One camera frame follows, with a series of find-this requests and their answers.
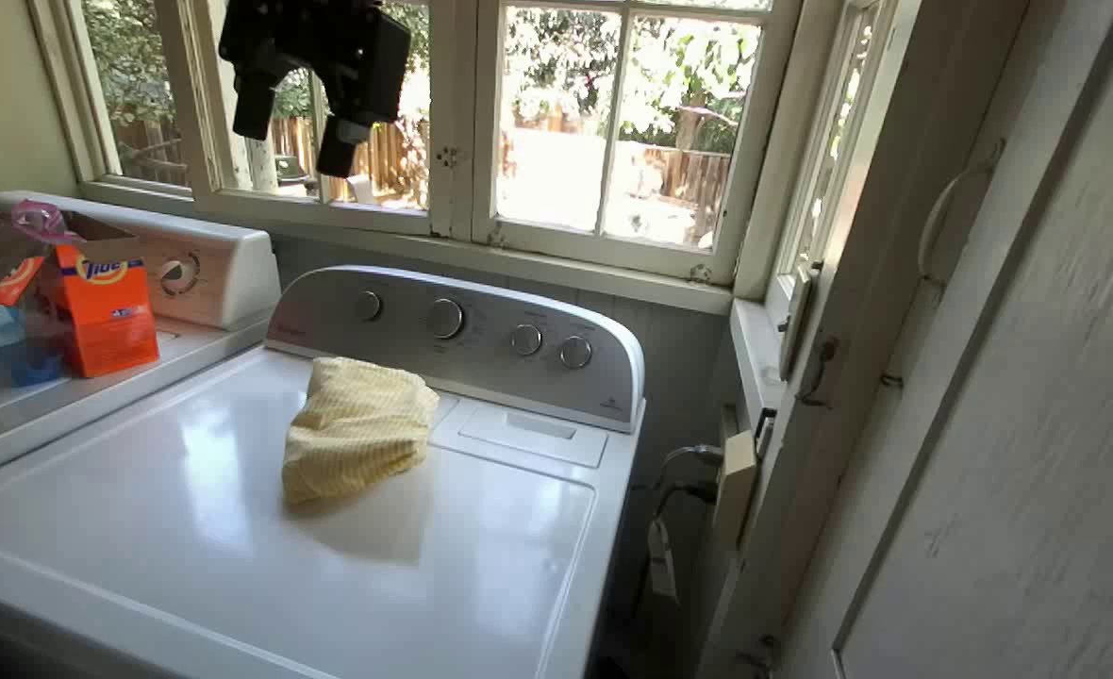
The orange detergent box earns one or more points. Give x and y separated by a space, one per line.
105 321

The white lattice panel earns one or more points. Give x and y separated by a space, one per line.
386 157

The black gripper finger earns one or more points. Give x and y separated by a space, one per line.
255 108
343 147

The white dryer appliance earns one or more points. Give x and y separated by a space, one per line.
220 271

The dark metal window latch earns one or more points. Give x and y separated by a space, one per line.
817 365

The narrow white framed window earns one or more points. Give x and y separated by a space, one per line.
831 125

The white wooden door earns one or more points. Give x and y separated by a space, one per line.
1021 439

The orange plastic packet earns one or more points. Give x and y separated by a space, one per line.
15 279

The beige power outlet box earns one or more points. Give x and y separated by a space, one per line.
738 492

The large white framed window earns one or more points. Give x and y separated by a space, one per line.
460 125

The round dryer knob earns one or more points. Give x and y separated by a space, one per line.
180 276

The white top-load washing machine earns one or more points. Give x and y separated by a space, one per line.
200 541

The pink plastic bag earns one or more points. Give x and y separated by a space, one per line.
39 225

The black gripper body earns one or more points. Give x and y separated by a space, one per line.
315 44

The white plug adapter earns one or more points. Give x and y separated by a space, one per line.
660 558

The large silver washer control knob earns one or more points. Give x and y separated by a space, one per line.
446 320

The yellow folded cloth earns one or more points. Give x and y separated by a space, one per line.
353 435

